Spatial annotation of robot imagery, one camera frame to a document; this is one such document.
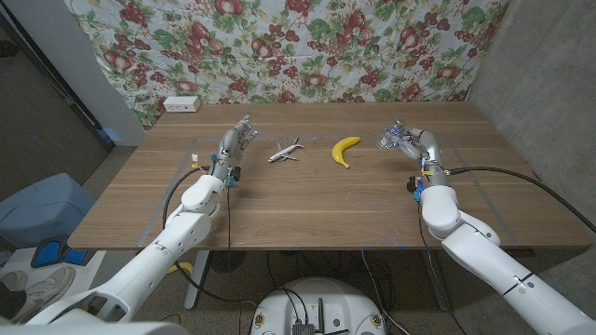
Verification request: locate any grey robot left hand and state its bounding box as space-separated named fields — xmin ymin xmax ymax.
xmin=211 ymin=114 xmax=259 ymax=183

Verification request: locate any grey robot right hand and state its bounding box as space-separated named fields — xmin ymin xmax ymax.
xmin=384 ymin=123 xmax=446 ymax=190

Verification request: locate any clear glass salt shaker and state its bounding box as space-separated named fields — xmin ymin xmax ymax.
xmin=375 ymin=119 xmax=407 ymax=151

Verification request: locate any white toy airplane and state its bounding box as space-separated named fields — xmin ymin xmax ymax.
xmin=267 ymin=136 xmax=305 ymax=164

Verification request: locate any yellow toy banana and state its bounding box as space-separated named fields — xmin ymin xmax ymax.
xmin=332 ymin=136 xmax=362 ymax=170

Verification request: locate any white power outlet strip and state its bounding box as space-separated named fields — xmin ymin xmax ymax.
xmin=162 ymin=95 xmax=202 ymax=114

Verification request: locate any floral fruit print backdrop cloth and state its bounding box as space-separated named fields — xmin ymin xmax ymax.
xmin=64 ymin=0 xmax=511 ymax=131

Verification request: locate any round black floor fan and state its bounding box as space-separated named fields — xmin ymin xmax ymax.
xmin=208 ymin=249 xmax=247 ymax=275

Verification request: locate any white table leg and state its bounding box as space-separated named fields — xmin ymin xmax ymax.
xmin=183 ymin=249 xmax=210 ymax=311

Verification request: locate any grey table leg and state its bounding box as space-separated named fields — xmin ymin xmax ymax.
xmin=421 ymin=248 xmax=453 ymax=312

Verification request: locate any white robot torso base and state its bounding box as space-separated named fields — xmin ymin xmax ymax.
xmin=250 ymin=276 xmax=386 ymax=335

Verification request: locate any blue-grey plastic bin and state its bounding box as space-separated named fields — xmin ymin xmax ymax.
xmin=0 ymin=172 xmax=97 ymax=250

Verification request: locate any blue and black foot pedal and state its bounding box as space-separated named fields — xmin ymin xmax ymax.
xmin=30 ymin=235 xmax=97 ymax=270

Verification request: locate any white sneaker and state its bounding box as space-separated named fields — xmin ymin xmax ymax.
xmin=18 ymin=265 xmax=76 ymax=308

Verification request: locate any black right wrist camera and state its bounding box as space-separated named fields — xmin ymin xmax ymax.
xmin=406 ymin=175 xmax=424 ymax=202

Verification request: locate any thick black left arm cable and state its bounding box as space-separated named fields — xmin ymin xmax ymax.
xmin=162 ymin=166 xmax=257 ymax=308

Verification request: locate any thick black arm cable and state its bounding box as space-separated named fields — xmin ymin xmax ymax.
xmin=444 ymin=166 xmax=596 ymax=234
xmin=162 ymin=166 xmax=257 ymax=308

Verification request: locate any thin black left wrist cable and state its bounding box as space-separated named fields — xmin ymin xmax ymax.
xmin=225 ymin=184 xmax=233 ymax=275

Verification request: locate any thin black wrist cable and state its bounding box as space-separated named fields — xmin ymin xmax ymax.
xmin=225 ymin=184 xmax=233 ymax=275
xmin=416 ymin=200 xmax=469 ymax=335

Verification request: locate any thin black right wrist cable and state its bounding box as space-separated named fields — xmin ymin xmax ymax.
xmin=416 ymin=200 xmax=469 ymax=335

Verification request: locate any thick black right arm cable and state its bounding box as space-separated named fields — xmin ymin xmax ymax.
xmin=444 ymin=166 xmax=596 ymax=234

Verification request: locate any grey floor cable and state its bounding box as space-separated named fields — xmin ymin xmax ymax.
xmin=360 ymin=248 xmax=413 ymax=335

